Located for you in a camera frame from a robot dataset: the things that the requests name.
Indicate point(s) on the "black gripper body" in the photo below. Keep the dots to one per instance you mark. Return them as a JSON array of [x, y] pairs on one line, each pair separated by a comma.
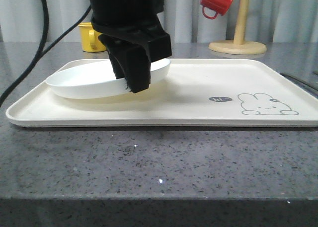
[[148, 33]]

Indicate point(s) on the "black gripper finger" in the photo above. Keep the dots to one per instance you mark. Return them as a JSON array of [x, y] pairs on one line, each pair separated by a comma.
[[112, 45], [137, 69]]

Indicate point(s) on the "red enamel mug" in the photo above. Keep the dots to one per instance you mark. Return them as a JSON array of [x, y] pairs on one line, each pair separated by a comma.
[[220, 7]]

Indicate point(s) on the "silver metal fork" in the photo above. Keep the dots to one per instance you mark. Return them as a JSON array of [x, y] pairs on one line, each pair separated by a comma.
[[305, 85]]

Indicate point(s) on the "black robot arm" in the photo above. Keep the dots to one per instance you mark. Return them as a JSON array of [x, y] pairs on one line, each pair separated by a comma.
[[123, 12]]

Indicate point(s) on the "grey curtain backdrop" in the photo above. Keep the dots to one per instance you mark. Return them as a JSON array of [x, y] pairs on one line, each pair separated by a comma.
[[268, 20]]

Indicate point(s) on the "wooden mug tree stand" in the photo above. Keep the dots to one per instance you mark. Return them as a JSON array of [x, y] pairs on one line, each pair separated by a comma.
[[239, 46]]

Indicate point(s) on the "cream rabbit serving tray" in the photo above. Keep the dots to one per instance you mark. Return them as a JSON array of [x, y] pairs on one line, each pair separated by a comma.
[[195, 92]]

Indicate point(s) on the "yellow enamel mug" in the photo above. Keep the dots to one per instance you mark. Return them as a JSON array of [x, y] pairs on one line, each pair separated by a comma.
[[90, 38]]

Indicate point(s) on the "white round plate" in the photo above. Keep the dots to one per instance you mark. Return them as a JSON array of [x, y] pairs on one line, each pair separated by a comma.
[[87, 79]]

